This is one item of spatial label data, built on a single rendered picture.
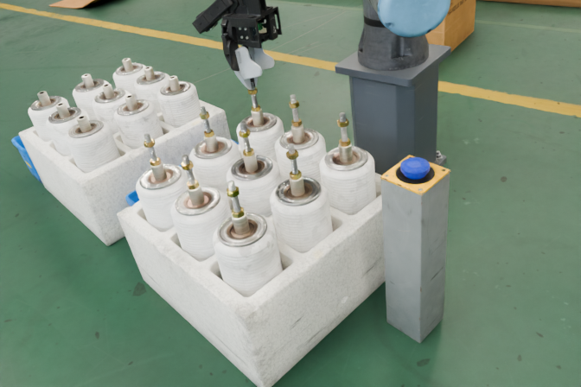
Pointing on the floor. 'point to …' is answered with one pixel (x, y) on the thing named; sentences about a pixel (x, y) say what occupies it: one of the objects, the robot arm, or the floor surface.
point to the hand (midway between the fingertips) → (248, 80)
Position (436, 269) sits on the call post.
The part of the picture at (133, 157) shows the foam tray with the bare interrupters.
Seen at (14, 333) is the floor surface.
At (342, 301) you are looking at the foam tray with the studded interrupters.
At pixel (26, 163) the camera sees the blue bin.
